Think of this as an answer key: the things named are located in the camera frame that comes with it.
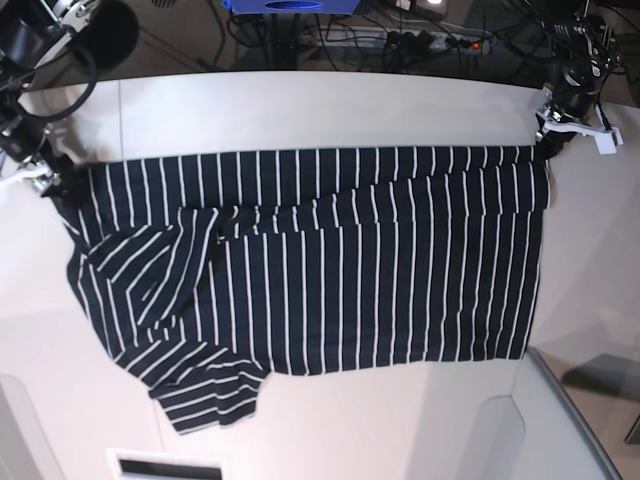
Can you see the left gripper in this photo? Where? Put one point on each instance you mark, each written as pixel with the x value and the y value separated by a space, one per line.
pixel 550 143

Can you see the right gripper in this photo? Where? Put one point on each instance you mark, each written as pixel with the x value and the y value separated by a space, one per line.
pixel 63 179

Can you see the navy white striped t-shirt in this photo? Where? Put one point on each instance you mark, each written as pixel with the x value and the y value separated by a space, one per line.
pixel 202 275

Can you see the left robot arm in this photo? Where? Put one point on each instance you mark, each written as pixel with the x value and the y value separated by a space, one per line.
pixel 588 55

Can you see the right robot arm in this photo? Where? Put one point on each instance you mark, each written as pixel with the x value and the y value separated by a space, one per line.
pixel 34 36

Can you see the black round stool seat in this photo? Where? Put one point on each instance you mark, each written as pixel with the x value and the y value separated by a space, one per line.
pixel 111 36

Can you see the white power strip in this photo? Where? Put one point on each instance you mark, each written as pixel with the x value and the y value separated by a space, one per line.
pixel 368 37

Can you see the blue box under table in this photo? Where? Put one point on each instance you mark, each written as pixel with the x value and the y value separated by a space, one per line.
pixel 291 6

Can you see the white panel left front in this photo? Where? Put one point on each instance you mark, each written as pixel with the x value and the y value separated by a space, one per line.
pixel 26 452

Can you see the white panel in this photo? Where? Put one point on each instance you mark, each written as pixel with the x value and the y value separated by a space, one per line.
pixel 26 452
pixel 503 420

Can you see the white panel right front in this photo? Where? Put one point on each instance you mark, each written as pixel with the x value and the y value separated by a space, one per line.
pixel 503 420

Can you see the white slotted tray front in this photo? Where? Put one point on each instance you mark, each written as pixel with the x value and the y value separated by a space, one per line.
pixel 137 464

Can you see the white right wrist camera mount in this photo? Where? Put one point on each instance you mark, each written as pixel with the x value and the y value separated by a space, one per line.
pixel 40 177

